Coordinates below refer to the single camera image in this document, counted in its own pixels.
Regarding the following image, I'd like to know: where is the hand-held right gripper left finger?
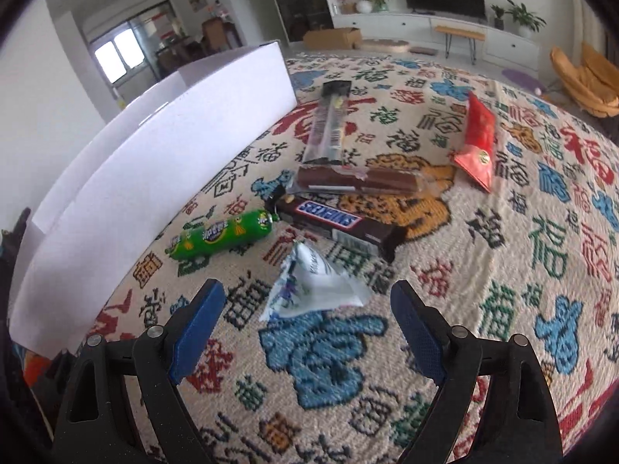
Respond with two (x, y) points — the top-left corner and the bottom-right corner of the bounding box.
(51, 278), (228, 464)

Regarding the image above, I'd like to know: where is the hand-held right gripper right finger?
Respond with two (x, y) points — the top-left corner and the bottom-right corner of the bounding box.
(390, 279), (564, 464)

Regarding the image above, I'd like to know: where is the white triangular snack packet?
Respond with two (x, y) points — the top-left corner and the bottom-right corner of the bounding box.
(258, 239), (373, 322)

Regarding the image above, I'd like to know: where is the white box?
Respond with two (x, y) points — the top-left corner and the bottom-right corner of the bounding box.
(9, 40), (298, 361)

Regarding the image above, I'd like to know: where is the brown snack bar clear wrapper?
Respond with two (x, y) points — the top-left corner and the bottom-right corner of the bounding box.
(296, 164), (429, 197)

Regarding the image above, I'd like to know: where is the clear packet with black header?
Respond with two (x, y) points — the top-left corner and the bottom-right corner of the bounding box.
(302, 81), (354, 165)

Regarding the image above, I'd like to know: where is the green sausage snack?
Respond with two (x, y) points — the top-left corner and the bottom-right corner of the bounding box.
(164, 209), (276, 262)

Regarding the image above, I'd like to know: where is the printed blanket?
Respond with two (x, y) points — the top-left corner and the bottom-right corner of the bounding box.
(14, 53), (619, 464)

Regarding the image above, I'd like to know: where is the brown chocolate bar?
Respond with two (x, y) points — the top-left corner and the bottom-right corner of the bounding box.
(265, 193), (407, 264)

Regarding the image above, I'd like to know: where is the red snack packet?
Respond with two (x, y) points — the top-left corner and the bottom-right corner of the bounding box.
(450, 91), (499, 194)

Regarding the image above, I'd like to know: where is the purple floor mat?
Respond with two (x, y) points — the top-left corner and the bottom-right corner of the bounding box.
(501, 68), (540, 88)

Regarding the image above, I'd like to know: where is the beige round floor cushion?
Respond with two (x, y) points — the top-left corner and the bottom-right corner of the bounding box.
(360, 39), (409, 54)

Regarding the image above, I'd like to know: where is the wooden dining chair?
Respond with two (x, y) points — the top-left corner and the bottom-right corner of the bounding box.
(200, 17), (243, 51)

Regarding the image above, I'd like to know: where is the orange lounge chair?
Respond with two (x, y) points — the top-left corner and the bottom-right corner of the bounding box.
(550, 41), (619, 118)

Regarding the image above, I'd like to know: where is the wooden bench with metal legs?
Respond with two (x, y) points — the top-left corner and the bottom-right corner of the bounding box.
(434, 26), (486, 66)

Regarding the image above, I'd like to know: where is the white television cabinet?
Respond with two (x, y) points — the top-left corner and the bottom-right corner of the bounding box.
(331, 10), (540, 71)

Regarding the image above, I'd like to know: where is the cardboard box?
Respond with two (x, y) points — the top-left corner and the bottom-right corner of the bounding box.
(302, 27), (363, 50)

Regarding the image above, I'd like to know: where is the large leafy potted plant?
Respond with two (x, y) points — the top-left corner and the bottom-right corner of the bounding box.
(505, 0), (547, 37)

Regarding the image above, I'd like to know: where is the tall dark cabinet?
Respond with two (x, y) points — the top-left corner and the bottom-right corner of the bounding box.
(261, 0), (334, 44)

